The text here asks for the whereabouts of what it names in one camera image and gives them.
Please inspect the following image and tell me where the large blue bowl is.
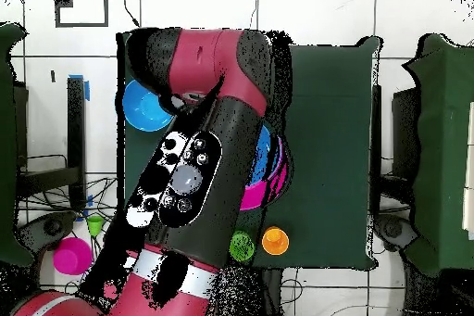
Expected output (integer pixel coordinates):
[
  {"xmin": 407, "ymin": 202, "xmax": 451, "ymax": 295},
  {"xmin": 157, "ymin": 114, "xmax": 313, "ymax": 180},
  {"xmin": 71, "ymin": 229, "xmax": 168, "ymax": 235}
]
[
  {"xmin": 121, "ymin": 78, "xmax": 175, "ymax": 133},
  {"xmin": 249, "ymin": 124, "xmax": 274, "ymax": 187}
]

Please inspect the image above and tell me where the large pink bowl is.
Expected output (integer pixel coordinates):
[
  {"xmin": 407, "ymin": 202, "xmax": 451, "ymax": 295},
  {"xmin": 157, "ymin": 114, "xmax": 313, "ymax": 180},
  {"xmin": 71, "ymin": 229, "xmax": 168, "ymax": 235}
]
[{"xmin": 239, "ymin": 135, "xmax": 291, "ymax": 212}]

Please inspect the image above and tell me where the dark green table cloth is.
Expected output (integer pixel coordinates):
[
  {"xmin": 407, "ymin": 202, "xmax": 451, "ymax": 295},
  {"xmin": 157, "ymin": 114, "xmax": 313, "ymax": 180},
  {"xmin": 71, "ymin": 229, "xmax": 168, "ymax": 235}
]
[{"xmin": 116, "ymin": 32, "xmax": 382, "ymax": 271}]

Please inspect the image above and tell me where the orange cup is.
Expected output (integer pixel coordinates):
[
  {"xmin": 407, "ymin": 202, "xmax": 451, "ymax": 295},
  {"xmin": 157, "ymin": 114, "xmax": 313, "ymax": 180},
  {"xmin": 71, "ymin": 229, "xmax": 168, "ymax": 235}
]
[{"xmin": 261, "ymin": 226, "xmax": 291, "ymax": 257}]

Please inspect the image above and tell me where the small green cup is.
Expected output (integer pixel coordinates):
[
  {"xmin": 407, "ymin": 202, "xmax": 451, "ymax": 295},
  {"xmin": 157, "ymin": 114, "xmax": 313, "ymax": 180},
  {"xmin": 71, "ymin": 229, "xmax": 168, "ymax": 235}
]
[{"xmin": 85, "ymin": 215, "xmax": 106, "ymax": 237}]

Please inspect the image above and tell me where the blue tape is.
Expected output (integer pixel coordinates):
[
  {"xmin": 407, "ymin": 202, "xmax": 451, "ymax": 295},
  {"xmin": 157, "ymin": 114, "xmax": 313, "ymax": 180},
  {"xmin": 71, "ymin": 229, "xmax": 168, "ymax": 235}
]
[{"xmin": 68, "ymin": 73, "xmax": 91, "ymax": 102}]

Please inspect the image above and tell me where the black box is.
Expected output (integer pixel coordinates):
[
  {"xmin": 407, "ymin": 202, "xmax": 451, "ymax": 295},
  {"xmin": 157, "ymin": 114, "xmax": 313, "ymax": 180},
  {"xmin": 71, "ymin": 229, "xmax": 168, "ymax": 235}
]
[{"xmin": 391, "ymin": 87, "xmax": 421, "ymax": 180}]

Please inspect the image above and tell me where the black equipment base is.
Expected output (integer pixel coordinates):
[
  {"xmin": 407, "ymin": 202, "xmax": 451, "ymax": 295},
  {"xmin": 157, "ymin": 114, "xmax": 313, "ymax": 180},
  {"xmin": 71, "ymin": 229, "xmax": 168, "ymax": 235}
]
[
  {"xmin": 372, "ymin": 213, "xmax": 418, "ymax": 252},
  {"xmin": 16, "ymin": 210, "xmax": 78, "ymax": 254}
]

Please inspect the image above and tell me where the pink cup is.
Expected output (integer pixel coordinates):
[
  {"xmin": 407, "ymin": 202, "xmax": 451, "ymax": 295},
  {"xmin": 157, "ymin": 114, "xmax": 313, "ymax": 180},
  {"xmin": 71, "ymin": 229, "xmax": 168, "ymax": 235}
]
[{"xmin": 52, "ymin": 236, "xmax": 94, "ymax": 277}]

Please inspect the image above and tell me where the green cloth covered table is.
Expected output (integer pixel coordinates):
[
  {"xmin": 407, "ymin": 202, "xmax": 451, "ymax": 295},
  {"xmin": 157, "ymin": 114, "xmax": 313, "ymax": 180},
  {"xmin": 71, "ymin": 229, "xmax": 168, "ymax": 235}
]
[
  {"xmin": 402, "ymin": 32, "xmax": 474, "ymax": 278},
  {"xmin": 0, "ymin": 21, "xmax": 36, "ymax": 267}
]

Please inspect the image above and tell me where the black post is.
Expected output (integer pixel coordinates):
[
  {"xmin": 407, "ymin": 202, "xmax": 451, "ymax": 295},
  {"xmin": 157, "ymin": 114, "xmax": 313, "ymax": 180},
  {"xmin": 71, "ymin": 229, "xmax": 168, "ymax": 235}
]
[{"xmin": 370, "ymin": 84, "xmax": 383, "ymax": 198}]

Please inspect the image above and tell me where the black stand frame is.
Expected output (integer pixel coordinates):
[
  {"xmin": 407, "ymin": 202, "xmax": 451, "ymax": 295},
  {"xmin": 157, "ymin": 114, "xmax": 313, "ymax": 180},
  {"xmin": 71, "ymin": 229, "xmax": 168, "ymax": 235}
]
[{"xmin": 14, "ymin": 75, "xmax": 88, "ymax": 213}]

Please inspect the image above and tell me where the black cable tangle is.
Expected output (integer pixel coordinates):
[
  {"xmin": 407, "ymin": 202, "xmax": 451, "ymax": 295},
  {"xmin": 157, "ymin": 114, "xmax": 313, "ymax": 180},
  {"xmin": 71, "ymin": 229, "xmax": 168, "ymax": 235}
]
[{"xmin": 16, "ymin": 176, "xmax": 119, "ymax": 295}]

